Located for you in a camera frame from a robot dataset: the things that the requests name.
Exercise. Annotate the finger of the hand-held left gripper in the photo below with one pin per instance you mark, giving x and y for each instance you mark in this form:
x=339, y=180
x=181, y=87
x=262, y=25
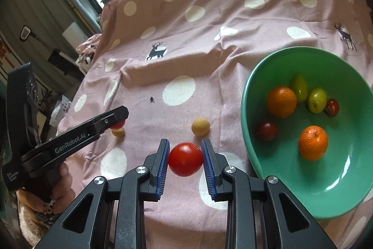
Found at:
x=110, y=119

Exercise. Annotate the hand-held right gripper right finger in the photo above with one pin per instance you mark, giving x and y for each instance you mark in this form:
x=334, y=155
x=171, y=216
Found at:
x=208, y=173

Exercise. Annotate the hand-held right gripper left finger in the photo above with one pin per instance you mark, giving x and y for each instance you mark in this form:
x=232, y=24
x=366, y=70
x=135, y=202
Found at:
x=163, y=170

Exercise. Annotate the small red tomato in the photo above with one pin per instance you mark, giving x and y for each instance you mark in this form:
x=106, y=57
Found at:
x=119, y=125

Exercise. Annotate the orange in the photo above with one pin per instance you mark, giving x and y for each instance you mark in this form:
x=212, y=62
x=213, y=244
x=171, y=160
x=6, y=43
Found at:
x=281, y=101
x=313, y=142

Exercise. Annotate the green plastic bowl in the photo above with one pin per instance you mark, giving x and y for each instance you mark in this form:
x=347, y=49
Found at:
x=335, y=179

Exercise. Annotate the round green apple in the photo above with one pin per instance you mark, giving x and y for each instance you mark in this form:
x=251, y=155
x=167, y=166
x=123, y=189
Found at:
x=317, y=100

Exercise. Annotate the person's left hand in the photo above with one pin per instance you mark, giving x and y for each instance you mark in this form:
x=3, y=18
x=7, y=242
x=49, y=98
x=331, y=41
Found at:
x=62, y=182

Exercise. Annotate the small tan longan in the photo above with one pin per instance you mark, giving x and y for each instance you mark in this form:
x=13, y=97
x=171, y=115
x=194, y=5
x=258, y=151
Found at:
x=118, y=132

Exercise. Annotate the printed paper bag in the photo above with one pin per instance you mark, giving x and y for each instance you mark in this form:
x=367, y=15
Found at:
x=59, y=112

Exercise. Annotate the white patterned bag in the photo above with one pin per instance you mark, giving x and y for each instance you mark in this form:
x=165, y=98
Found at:
x=84, y=61

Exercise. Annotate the pink cloth pile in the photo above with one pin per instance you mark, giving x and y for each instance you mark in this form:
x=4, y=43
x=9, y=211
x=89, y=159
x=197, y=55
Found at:
x=89, y=44

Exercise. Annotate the small rounded black-white device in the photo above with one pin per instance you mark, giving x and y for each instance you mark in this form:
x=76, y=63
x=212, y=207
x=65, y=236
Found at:
x=25, y=33

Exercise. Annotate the pink polka dot blanket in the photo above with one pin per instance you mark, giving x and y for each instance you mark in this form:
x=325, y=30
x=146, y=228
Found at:
x=233, y=18

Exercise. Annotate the red wall poster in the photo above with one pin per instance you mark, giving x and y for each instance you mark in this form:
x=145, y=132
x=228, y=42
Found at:
x=4, y=56

